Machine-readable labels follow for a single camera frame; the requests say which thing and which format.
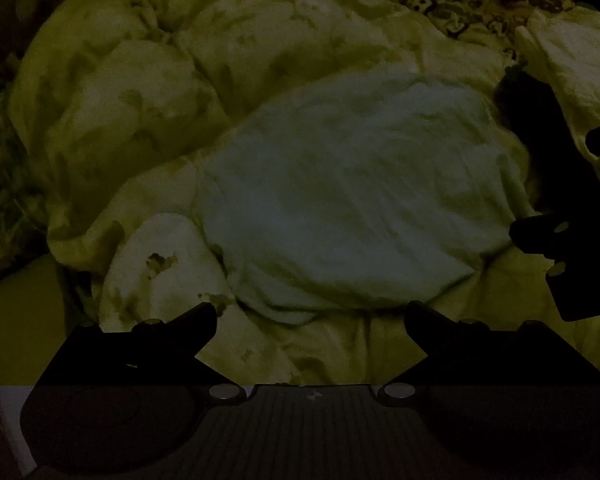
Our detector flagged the yellow-green quilt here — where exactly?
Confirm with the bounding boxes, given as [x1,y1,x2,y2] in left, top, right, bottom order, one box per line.
[7,0,600,386]

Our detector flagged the leaf patterned pillow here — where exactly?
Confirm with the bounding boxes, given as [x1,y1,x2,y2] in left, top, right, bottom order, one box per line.
[0,87,53,273]

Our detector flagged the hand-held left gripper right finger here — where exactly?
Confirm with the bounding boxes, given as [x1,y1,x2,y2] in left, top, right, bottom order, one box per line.
[378,300,600,406]

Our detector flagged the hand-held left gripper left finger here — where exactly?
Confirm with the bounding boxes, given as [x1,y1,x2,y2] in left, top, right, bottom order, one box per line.
[35,301,243,403]

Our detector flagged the dark cloth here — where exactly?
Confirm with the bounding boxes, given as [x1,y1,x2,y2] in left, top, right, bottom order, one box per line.
[495,66,588,216]

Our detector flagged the yellow bed sheet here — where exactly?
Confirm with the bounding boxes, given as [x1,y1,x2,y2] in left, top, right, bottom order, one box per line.
[0,252,103,386]

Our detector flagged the pale white small garment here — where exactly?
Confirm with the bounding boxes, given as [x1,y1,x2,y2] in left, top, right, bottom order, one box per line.
[192,71,536,325]

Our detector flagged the white cloth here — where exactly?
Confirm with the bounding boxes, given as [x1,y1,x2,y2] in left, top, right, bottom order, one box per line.
[514,6,600,188]

